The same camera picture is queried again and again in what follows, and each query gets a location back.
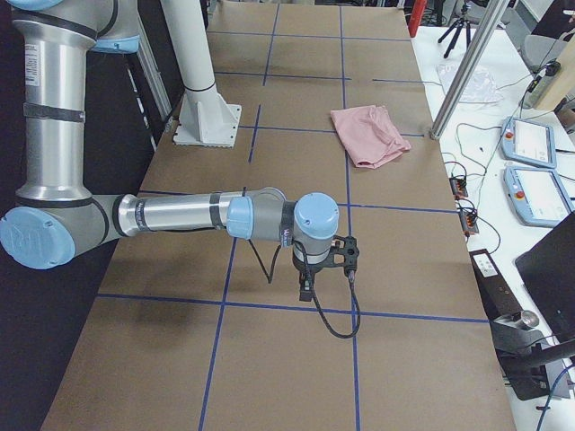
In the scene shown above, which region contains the clear plastic bag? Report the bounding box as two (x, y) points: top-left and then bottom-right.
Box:
(436, 62), (503, 103)

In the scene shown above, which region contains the pink Snoopy t-shirt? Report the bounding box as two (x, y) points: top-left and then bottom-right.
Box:
(331, 105), (411, 169)

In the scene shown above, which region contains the blue teach pendant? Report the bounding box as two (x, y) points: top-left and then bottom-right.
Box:
(500, 117), (557, 169)
(503, 166), (574, 228)

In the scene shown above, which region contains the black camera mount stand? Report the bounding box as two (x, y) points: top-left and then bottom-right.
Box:
(490, 311), (574, 401)

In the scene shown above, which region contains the black laptop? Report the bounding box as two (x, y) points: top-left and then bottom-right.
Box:
(515, 214), (574, 340)

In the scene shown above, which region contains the aluminium frame post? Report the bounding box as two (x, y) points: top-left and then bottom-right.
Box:
(429, 0), (509, 140)

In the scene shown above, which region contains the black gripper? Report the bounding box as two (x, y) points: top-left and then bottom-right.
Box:
(292, 235), (359, 302)

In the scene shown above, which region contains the far red circuit board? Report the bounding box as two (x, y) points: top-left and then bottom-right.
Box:
(449, 177), (468, 200)

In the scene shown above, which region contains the far blue teach pendant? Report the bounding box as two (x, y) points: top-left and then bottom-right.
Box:
(500, 117), (557, 169)

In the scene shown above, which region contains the black tripod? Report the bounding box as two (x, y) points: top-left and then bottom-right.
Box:
(438, 1), (472, 58)

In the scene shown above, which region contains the near red circuit board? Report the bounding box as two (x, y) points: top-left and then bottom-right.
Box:
(458, 207), (479, 238)

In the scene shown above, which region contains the red cylinder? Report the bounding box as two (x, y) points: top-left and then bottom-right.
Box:
(408, 0), (428, 38)

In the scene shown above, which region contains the near blue teach pendant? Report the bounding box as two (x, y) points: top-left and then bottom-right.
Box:
(503, 166), (574, 228)

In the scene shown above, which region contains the red circuit board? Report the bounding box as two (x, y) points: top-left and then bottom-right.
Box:
(458, 207), (479, 238)
(449, 177), (468, 200)

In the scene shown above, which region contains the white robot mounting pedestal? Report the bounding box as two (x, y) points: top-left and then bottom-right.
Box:
(161, 0), (242, 147)

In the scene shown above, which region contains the black box with label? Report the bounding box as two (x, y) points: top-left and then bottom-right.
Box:
(469, 249), (523, 321)

